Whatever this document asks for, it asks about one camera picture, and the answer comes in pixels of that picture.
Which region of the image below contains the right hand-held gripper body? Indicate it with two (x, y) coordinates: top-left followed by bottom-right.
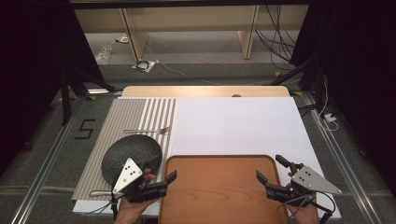
(265, 165), (343, 209)

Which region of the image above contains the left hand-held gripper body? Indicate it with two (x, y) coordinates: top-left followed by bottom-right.
(112, 158), (169, 203)

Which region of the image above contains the black round plate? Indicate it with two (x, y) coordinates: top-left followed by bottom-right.
(101, 133), (163, 187)

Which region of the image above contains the silver fork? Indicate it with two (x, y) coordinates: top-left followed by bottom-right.
(123, 125), (172, 136)

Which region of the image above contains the brown wooden tray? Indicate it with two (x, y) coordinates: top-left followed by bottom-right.
(157, 154), (292, 224)

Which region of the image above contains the person's right hand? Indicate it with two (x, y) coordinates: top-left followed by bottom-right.
(285, 172), (320, 224)

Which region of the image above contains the striped placemat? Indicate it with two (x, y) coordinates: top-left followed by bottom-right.
(71, 97), (177, 202)

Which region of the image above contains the white board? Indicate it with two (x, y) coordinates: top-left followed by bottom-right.
(72, 95), (342, 219)

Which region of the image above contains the black metal stand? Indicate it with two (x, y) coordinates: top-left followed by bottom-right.
(58, 65), (117, 127)
(270, 55), (327, 114)

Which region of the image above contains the black curtain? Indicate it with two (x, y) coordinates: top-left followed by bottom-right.
(0, 0), (106, 176)
(289, 0), (396, 200)

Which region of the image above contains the clear plastic bag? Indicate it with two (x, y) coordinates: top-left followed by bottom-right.
(94, 44), (115, 65)

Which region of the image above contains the light wooden desk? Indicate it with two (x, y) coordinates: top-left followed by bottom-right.
(74, 3), (310, 62)

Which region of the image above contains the aluminium floor rail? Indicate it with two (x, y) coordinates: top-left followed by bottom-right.
(302, 91), (383, 224)
(10, 95), (82, 224)

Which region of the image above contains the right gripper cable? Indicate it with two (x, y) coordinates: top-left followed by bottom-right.
(276, 190), (338, 224)

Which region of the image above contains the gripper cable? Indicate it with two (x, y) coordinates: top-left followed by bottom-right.
(83, 195), (120, 224)
(276, 190), (338, 224)

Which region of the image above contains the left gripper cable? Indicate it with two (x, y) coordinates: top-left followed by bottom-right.
(83, 195), (120, 224)

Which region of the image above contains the white power adapter with cable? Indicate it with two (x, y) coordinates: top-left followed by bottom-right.
(317, 74), (341, 133)

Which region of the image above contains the long white floor cable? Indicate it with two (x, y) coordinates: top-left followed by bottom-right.
(142, 42), (273, 87)

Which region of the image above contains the packet with black cable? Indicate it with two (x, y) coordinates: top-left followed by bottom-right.
(131, 59), (156, 74)

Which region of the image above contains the bundle of black cables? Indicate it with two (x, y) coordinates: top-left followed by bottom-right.
(254, 4), (301, 72)

